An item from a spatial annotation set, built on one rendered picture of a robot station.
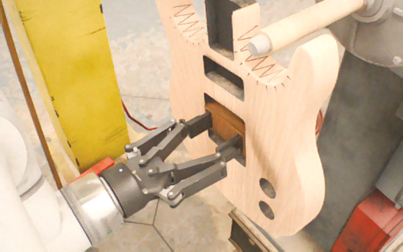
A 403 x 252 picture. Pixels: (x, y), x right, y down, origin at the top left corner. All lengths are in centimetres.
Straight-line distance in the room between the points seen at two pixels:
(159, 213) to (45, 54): 82
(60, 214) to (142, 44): 209
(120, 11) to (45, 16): 159
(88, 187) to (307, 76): 31
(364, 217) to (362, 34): 60
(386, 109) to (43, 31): 103
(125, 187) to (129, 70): 185
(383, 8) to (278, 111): 22
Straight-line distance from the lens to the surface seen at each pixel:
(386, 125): 94
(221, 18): 56
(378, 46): 66
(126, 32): 268
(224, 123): 63
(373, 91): 92
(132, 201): 56
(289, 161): 55
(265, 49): 47
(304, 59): 44
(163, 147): 61
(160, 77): 231
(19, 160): 47
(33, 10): 132
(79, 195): 54
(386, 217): 115
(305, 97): 46
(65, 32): 140
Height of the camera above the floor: 154
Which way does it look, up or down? 49 degrees down
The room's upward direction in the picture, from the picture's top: straight up
